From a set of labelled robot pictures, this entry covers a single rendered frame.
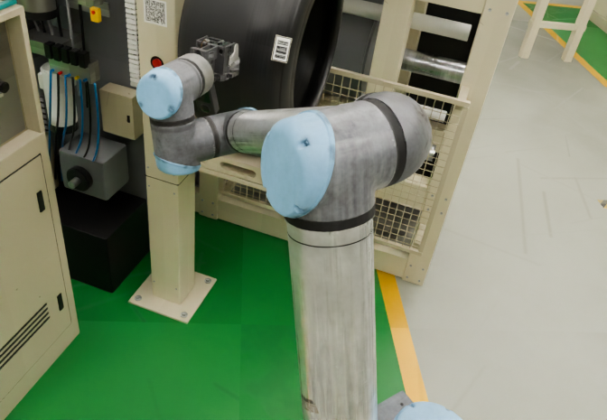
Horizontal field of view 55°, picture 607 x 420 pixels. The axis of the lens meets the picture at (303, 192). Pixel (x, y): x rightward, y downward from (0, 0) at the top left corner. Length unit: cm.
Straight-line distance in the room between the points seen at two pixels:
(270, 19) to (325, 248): 85
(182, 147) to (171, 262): 118
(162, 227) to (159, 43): 72
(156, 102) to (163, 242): 119
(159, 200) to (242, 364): 69
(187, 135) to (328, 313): 57
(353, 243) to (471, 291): 212
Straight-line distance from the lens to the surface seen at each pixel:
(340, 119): 68
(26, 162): 184
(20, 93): 183
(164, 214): 218
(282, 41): 145
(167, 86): 113
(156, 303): 249
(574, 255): 328
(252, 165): 175
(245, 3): 148
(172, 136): 118
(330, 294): 73
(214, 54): 131
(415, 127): 73
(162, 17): 180
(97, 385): 229
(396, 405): 155
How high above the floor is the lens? 185
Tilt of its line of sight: 36 degrees down
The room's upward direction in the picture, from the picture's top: 8 degrees clockwise
